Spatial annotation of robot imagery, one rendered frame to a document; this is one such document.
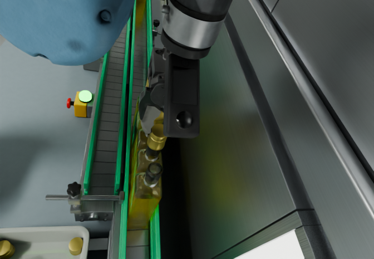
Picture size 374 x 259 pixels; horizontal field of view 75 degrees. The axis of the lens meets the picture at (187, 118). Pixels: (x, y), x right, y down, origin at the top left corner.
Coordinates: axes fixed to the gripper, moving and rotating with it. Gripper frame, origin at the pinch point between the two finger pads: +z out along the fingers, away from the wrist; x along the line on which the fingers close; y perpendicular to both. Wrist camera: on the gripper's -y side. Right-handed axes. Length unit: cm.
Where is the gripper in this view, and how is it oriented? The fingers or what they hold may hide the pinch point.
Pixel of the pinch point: (159, 132)
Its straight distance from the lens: 47.0
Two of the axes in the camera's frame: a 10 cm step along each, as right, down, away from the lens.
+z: -2.9, 6.3, 7.3
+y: -1.3, -7.8, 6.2
